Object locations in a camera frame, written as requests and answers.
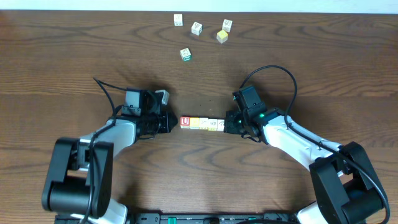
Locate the plain yellow block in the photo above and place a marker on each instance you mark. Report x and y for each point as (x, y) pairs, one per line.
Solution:
(194, 123)

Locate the white patterned block top right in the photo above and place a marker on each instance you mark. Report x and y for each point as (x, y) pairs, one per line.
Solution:
(227, 25)

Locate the red letter U block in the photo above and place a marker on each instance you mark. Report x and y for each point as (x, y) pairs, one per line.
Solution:
(185, 122)

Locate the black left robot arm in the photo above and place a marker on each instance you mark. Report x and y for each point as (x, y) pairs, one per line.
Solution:
(79, 179)

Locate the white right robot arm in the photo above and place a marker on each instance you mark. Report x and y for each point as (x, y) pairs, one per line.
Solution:
(346, 186)

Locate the white block tilted top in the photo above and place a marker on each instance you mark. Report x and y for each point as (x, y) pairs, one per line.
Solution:
(196, 28)

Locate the white block teal side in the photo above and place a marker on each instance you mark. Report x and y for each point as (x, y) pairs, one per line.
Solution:
(186, 54)

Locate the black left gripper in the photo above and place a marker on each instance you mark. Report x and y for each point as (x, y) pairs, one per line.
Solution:
(166, 121)

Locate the yellow topped block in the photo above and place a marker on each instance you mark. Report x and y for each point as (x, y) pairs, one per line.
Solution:
(222, 36)

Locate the white block yellow edge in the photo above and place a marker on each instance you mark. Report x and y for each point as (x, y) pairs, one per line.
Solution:
(203, 123)

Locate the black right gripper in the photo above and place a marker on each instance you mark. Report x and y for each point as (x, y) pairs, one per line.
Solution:
(229, 127)

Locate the white block yellow side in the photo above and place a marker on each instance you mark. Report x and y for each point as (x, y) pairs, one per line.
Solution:
(212, 124)

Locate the white block top left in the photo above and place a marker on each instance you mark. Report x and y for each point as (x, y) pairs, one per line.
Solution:
(178, 20)

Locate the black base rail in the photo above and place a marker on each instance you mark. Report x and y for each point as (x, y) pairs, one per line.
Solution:
(156, 218)

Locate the white block blue letter T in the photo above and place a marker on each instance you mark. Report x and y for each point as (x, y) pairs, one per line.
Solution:
(220, 125)

